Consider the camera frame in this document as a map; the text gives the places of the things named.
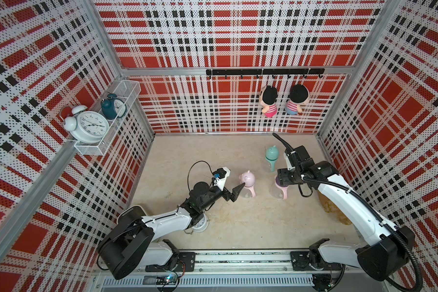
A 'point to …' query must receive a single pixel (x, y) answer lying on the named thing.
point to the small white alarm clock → (200, 227)
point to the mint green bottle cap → (272, 153)
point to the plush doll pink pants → (268, 99)
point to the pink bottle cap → (248, 178)
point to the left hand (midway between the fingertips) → (239, 176)
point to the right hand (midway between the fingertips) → (289, 176)
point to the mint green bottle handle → (272, 164)
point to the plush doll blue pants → (298, 95)
